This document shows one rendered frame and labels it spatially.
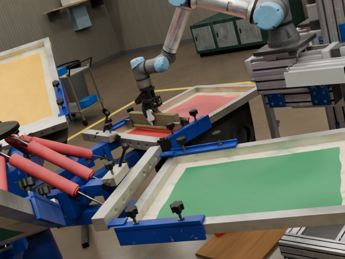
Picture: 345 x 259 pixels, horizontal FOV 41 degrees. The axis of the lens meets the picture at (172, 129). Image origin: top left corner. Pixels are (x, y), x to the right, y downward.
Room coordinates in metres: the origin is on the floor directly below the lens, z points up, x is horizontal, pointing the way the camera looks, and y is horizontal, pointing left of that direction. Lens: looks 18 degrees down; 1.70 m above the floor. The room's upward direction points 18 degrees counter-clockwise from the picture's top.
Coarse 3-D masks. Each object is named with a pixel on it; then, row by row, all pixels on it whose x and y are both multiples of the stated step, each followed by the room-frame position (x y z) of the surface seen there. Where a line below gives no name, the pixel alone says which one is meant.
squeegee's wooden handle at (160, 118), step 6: (132, 114) 2.52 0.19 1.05; (138, 114) 2.47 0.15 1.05; (156, 114) 2.34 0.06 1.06; (162, 114) 2.31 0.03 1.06; (168, 114) 2.27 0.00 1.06; (174, 114) 2.24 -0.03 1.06; (132, 120) 2.54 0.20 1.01; (138, 120) 2.49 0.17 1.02; (144, 120) 2.44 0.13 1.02; (156, 120) 2.35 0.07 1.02; (162, 120) 2.31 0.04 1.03; (168, 120) 2.27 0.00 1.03; (174, 120) 2.23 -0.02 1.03
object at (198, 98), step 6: (198, 96) 2.83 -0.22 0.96; (204, 96) 2.78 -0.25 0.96; (210, 96) 2.74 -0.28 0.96; (216, 96) 2.70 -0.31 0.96; (186, 102) 2.77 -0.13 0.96; (192, 102) 2.73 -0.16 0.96; (198, 102) 2.69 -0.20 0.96; (204, 102) 2.65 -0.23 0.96; (174, 108) 2.72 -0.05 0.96; (132, 132) 2.51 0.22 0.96; (138, 132) 2.47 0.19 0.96; (144, 132) 2.44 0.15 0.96; (150, 132) 2.40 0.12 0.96
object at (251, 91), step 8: (192, 88) 2.93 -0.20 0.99; (200, 88) 2.90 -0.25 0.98; (208, 88) 2.84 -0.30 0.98; (216, 88) 2.79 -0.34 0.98; (224, 88) 2.73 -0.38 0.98; (232, 88) 2.68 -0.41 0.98; (240, 88) 2.62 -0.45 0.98; (248, 88) 2.57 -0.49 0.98; (256, 88) 2.48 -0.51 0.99; (176, 96) 2.86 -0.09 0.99; (184, 96) 2.87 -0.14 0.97; (240, 96) 2.42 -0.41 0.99; (248, 96) 2.42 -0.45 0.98; (256, 96) 2.46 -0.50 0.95; (168, 104) 2.79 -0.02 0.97; (232, 104) 2.34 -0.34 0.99; (240, 104) 2.38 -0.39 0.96; (216, 112) 2.28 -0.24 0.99; (224, 112) 2.30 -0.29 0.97; (216, 120) 2.26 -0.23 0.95; (120, 128) 2.56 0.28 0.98; (128, 128) 2.59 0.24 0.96
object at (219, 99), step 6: (222, 96) 2.66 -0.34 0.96; (210, 102) 2.61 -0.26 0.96; (216, 102) 2.57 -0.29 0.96; (222, 102) 2.53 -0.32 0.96; (228, 102) 2.50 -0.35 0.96; (216, 108) 2.46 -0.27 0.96; (192, 120) 2.38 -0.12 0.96; (156, 132) 2.37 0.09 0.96; (162, 132) 2.34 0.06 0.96; (168, 132) 2.31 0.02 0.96
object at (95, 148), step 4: (116, 140) 2.21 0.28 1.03; (96, 144) 2.21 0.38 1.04; (100, 144) 2.18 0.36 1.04; (104, 144) 2.17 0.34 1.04; (108, 144) 2.18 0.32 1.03; (112, 144) 2.20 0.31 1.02; (116, 144) 2.21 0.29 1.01; (92, 148) 2.17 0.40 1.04; (96, 148) 2.15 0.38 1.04; (100, 148) 2.15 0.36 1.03; (112, 148) 2.19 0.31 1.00; (116, 148) 2.20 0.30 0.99; (92, 152) 2.13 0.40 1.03; (96, 152) 2.14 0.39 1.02; (100, 152) 2.15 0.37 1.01; (104, 152) 2.16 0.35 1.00; (92, 156) 2.12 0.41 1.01
